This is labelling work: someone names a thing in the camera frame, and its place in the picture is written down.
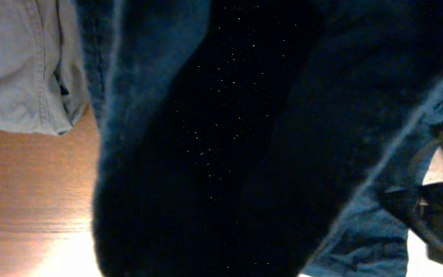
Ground folded grey shorts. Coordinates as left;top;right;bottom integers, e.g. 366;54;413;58
0;0;88;135

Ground navy blue shorts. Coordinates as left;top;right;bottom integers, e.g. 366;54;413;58
75;1;443;276

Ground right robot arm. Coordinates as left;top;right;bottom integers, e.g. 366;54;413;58
378;122;443;265

